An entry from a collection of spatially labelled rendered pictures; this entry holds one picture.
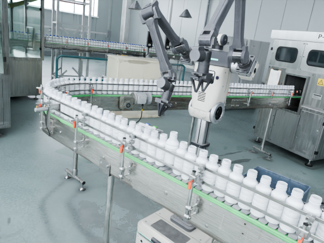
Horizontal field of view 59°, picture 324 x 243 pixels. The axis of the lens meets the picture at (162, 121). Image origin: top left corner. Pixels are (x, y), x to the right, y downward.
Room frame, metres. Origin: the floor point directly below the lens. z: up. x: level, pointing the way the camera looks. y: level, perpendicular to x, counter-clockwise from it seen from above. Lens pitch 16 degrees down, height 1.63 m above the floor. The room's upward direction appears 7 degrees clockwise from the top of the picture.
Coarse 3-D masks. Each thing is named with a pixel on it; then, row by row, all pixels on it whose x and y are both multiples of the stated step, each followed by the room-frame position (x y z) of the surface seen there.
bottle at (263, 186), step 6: (264, 180) 1.00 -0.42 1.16; (270, 180) 1.00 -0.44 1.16; (258, 186) 1.01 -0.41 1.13; (264, 186) 0.99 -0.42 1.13; (264, 192) 0.98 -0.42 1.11; (270, 192) 0.99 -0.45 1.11; (258, 198) 0.99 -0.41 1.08; (264, 198) 0.98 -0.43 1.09; (252, 204) 1.01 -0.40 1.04; (258, 204) 0.98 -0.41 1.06; (264, 204) 0.98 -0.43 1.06; (252, 210) 1.00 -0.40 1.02; (264, 210) 0.98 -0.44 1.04; (258, 216) 0.98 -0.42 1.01
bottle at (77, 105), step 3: (78, 99) 1.86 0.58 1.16; (75, 102) 1.84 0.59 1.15; (78, 102) 1.83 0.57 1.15; (75, 105) 1.83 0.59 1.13; (78, 105) 1.83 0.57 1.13; (78, 108) 1.82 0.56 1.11; (75, 111) 1.82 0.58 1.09; (75, 114) 1.82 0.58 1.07; (78, 114) 1.82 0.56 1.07; (78, 117) 1.82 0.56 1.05; (78, 123) 1.82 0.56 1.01
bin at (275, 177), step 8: (256, 168) 1.62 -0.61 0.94; (264, 168) 1.60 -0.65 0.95; (272, 176) 1.56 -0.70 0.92; (280, 176) 1.54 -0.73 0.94; (272, 184) 1.56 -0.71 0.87; (288, 184) 1.50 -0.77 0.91; (296, 184) 1.48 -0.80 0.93; (304, 184) 1.45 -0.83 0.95; (288, 192) 1.50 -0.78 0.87; (304, 192) 1.35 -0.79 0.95; (304, 200) 1.39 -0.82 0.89
